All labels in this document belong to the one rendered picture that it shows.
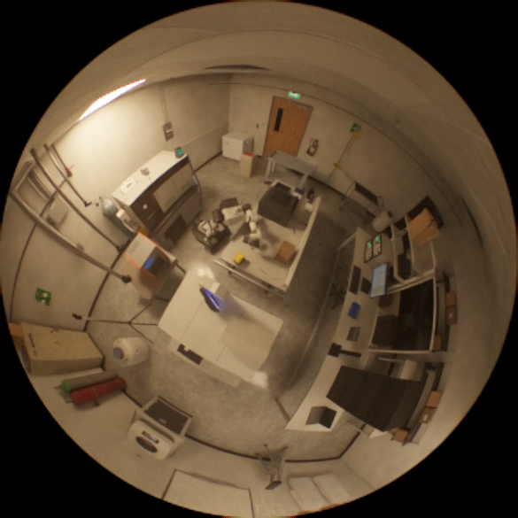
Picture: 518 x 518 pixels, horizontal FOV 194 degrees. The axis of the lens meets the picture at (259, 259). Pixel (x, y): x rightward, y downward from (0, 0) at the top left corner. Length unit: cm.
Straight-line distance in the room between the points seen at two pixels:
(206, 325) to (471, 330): 452
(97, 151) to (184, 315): 282
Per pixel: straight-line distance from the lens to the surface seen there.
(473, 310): 434
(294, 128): 462
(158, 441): 279
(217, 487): 336
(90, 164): 310
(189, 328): 126
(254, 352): 108
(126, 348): 276
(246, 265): 185
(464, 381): 416
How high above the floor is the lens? 263
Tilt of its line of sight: 66 degrees down
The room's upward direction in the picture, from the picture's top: 18 degrees clockwise
